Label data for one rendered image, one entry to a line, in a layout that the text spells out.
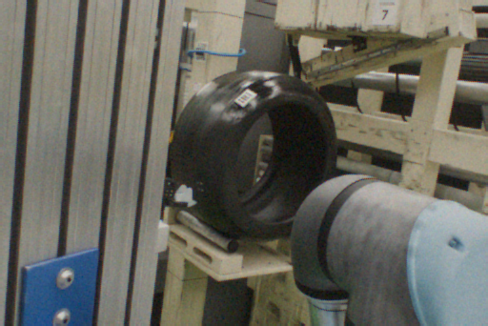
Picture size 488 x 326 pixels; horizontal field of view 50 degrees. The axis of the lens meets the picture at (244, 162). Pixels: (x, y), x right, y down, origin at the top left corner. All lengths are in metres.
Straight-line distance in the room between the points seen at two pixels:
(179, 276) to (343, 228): 1.68
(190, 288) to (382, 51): 1.16
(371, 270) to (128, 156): 0.24
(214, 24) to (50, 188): 1.58
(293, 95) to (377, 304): 1.27
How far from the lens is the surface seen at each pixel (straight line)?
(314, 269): 0.55
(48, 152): 0.43
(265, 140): 2.30
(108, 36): 0.46
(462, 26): 1.77
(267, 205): 2.04
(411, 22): 1.72
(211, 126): 1.58
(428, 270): 0.43
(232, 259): 1.73
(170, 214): 1.96
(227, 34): 2.00
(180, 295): 2.16
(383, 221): 0.47
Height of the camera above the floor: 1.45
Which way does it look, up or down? 9 degrees down
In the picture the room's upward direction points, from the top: 8 degrees clockwise
